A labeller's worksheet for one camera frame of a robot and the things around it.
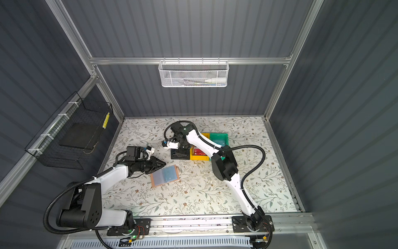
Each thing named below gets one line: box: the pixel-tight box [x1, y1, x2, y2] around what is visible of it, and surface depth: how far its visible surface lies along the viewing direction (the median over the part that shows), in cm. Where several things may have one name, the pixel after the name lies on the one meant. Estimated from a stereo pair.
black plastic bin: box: [170, 148, 191, 160], surface depth 86 cm
